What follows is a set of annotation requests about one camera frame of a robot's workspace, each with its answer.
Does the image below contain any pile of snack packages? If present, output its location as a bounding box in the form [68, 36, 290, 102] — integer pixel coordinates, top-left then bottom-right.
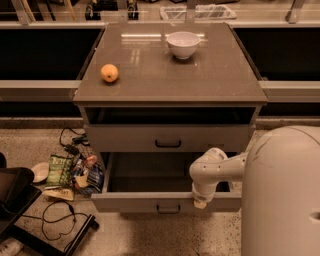
[71, 155, 104, 195]

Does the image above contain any orange fruit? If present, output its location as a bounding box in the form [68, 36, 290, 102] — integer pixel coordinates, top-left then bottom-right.
[100, 64, 119, 83]

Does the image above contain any black cable on floor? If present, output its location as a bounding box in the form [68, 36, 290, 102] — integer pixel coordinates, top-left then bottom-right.
[21, 200, 90, 254]

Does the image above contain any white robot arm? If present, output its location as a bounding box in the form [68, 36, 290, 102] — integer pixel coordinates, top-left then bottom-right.
[189, 126, 320, 256]

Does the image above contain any white plate on floor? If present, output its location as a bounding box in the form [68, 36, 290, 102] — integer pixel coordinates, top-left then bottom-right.
[31, 162, 49, 183]

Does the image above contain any white bowl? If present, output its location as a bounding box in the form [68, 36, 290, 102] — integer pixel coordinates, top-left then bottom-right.
[167, 31, 200, 59]

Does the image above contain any black power adapter cable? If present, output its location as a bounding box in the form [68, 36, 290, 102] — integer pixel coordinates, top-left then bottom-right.
[58, 127, 92, 157]

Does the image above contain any green chip bag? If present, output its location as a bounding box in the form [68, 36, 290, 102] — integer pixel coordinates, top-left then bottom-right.
[45, 155, 73, 189]

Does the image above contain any white shoe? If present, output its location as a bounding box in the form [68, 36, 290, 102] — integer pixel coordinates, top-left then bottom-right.
[0, 238, 24, 256]

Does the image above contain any white wire basket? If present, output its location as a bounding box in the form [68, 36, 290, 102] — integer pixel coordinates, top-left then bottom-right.
[159, 4, 237, 20]

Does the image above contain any grey top drawer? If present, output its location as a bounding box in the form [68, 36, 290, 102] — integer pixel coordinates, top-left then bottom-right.
[84, 107, 255, 153]

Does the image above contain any yellow snack bag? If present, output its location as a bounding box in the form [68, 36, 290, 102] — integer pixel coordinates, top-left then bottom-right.
[43, 188, 74, 201]

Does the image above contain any grey drawer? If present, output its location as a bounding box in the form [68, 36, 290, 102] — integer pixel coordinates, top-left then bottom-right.
[92, 152, 241, 214]
[84, 107, 255, 153]

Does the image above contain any grey drawer cabinet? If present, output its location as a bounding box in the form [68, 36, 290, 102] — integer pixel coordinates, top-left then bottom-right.
[72, 22, 269, 161]

